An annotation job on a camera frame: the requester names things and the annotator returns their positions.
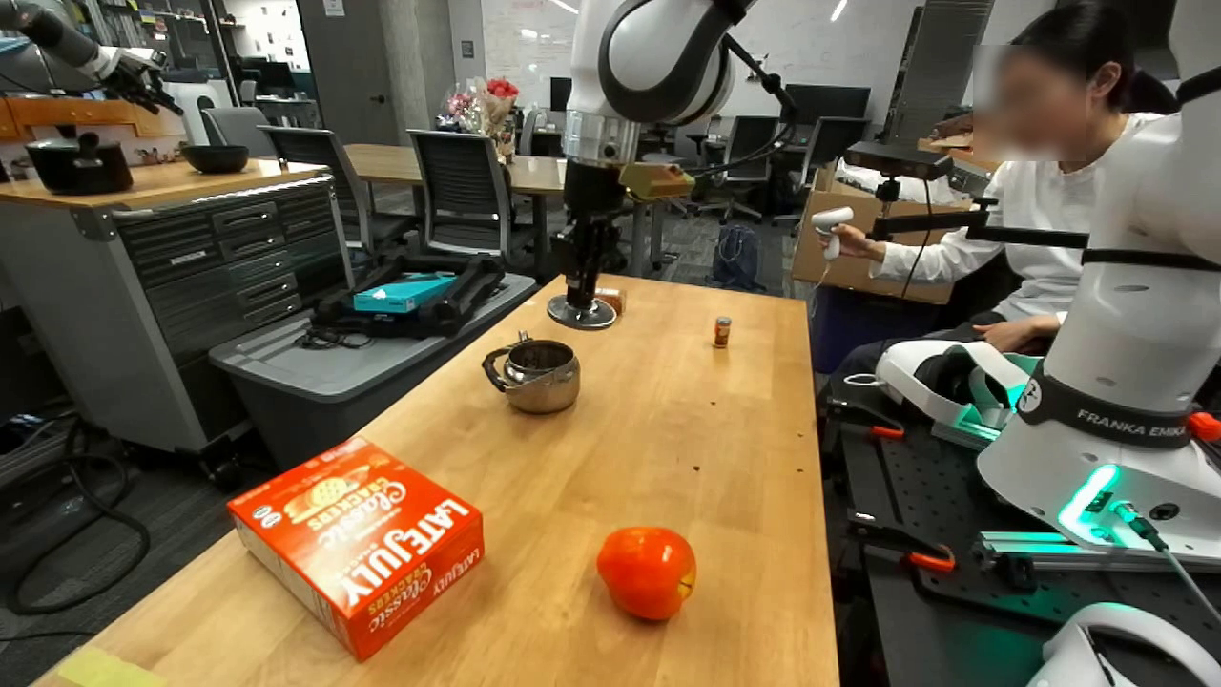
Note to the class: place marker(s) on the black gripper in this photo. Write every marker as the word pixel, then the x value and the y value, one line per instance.
pixel 594 198

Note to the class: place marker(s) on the round silver kettle lid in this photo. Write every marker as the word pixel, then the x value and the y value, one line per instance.
pixel 594 317

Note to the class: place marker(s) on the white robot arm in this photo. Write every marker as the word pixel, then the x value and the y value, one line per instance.
pixel 636 63

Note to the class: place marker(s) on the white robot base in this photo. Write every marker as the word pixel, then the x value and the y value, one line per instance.
pixel 1103 441

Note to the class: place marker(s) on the small silver metal kettle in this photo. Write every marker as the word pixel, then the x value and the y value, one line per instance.
pixel 537 375

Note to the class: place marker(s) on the small brown wooden block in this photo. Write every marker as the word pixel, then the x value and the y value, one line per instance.
pixel 721 331

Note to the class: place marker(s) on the grey mesh office chair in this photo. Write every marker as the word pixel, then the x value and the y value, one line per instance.
pixel 467 206

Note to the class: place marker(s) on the black and teal bag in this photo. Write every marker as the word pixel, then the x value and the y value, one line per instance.
pixel 407 303

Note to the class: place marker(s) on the white handheld controller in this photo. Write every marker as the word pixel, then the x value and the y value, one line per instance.
pixel 828 225

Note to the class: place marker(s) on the red orange tomato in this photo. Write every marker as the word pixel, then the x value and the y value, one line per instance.
pixel 646 569

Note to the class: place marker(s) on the orange Late July cracker box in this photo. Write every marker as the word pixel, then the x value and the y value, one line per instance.
pixel 358 538

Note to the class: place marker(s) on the black bowl on cabinet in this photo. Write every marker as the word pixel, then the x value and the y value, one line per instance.
pixel 215 159

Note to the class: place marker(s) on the white VR headset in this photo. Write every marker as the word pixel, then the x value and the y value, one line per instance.
pixel 964 388

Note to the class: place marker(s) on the grey metal drawer cabinet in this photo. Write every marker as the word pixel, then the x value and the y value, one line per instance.
pixel 130 292

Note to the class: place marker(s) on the person in white shirt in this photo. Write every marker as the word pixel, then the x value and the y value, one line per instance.
pixel 1038 193

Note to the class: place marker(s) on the black pot on cabinet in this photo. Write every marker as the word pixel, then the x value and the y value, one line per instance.
pixel 82 165

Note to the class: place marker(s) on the yellow green sponge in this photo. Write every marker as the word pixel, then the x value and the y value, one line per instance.
pixel 102 668

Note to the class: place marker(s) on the orange handled clamp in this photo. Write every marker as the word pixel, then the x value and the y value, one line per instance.
pixel 913 546

